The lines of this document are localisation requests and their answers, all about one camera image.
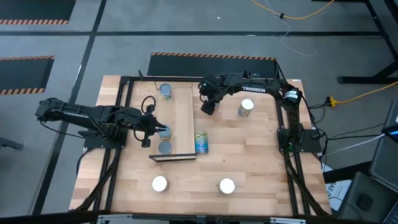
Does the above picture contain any yellow extension cable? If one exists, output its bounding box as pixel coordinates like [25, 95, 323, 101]
[335, 80, 398, 104]

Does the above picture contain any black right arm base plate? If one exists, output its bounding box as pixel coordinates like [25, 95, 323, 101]
[277, 129, 322, 153]

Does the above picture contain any black and silver crossbar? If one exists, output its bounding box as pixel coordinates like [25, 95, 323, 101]
[0, 210, 338, 224]

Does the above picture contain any wooden shelf with black frame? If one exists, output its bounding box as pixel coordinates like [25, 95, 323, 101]
[148, 80, 197, 162]

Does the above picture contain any dark laptop with blue screen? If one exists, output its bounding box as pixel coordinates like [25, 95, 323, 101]
[381, 98, 398, 144]

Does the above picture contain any peaches can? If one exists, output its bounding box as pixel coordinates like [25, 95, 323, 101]
[238, 98, 255, 118]

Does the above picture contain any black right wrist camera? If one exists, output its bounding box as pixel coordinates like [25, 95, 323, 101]
[200, 101, 216, 116]

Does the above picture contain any yellow floor cable with connector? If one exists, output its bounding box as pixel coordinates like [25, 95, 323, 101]
[251, 0, 336, 21]

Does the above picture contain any black desk leg frame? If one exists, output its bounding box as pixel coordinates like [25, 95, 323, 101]
[312, 0, 398, 85]

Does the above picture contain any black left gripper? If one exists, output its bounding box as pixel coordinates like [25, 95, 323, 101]
[123, 108, 168, 137]

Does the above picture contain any thin white floor cable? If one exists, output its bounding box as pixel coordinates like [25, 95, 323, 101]
[264, 0, 318, 57]

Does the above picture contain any thick white cable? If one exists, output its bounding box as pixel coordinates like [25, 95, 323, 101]
[323, 133, 386, 155]

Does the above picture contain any black metal table frame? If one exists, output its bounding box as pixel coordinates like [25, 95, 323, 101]
[70, 75, 332, 218]

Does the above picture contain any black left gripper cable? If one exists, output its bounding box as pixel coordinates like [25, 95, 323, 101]
[141, 95, 157, 114]

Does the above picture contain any grey metal stand foot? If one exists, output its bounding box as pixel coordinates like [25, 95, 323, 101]
[0, 136, 24, 151]

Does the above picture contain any blue cherries can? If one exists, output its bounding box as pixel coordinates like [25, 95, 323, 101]
[194, 131, 210, 155]

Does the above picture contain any mixed fruit can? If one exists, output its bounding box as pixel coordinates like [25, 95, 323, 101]
[159, 83, 173, 102]

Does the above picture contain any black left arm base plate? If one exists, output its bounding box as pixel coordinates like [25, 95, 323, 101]
[83, 126, 128, 149]

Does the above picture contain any dark grey equipment case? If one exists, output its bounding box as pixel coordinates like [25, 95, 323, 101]
[369, 136, 398, 194]

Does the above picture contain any white printed paper sheet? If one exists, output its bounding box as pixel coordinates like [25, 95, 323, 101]
[324, 179, 345, 210]

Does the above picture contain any black case with round knob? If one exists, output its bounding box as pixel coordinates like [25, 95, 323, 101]
[337, 170, 398, 223]

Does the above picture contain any black desk foot bar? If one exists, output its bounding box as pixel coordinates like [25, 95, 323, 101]
[322, 160, 373, 184]

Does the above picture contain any large white-lidded tin can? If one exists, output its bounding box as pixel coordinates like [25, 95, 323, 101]
[151, 175, 170, 194]

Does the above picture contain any large green label can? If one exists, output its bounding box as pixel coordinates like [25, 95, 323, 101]
[217, 177, 236, 195]

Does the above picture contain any pineapple rings can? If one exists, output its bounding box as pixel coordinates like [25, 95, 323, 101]
[158, 141, 173, 156]

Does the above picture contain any black hazard-striped floor mat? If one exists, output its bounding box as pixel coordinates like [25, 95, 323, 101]
[0, 0, 76, 26]
[0, 55, 56, 96]
[146, 52, 280, 79]

